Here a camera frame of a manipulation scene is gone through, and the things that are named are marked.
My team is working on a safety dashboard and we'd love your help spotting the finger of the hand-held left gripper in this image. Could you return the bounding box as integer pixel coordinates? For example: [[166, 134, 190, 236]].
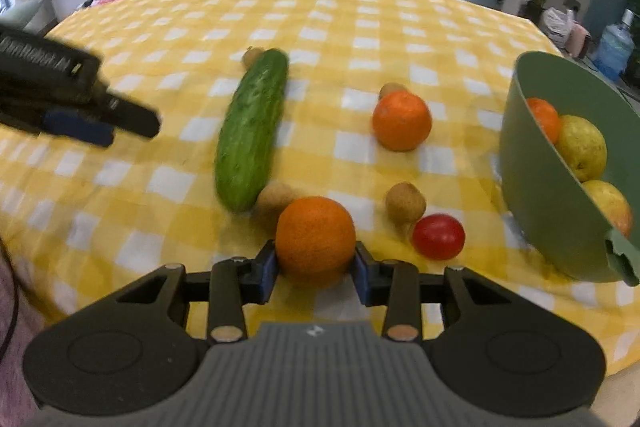
[[104, 91, 162, 140], [42, 111, 115, 148]]

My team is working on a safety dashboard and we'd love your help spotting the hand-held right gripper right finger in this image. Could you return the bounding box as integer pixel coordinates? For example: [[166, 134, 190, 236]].
[[355, 242, 507, 341]]

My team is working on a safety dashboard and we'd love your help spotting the white plastic bag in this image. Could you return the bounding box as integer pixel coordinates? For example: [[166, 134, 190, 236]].
[[542, 7, 573, 48]]

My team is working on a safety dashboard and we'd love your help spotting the red cherry tomato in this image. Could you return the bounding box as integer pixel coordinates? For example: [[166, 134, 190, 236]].
[[411, 213, 466, 262]]

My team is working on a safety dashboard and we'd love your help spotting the blue water jug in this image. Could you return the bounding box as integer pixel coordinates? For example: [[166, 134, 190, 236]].
[[595, 9, 636, 82]]

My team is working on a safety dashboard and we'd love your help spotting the orange tangerine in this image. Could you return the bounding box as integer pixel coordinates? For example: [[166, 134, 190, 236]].
[[525, 97, 562, 145], [275, 196, 357, 280], [371, 90, 433, 152]]

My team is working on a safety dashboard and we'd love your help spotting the yellow white checked blanket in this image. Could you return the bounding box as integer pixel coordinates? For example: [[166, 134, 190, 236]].
[[0, 0, 640, 380]]

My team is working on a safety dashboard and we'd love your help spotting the green colander bowl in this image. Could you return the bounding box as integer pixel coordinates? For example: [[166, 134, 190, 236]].
[[500, 51, 640, 288]]

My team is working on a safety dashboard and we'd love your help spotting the pinkish cloth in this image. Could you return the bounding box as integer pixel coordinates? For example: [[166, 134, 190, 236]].
[[0, 252, 56, 427]]

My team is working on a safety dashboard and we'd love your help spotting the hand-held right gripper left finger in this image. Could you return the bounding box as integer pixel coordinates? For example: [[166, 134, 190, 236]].
[[116, 239, 280, 344]]

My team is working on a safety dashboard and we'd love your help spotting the pink heater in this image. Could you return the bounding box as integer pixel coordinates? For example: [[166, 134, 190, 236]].
[[567, 23, 591, 58]]

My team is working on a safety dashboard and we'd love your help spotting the green cucumber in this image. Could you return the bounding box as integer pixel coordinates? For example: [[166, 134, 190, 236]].
[[214, 48, 291, 214]]

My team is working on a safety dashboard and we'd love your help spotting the yellow-green pear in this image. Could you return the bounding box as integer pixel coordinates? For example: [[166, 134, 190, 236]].
[[554, 114, 608, 184]]

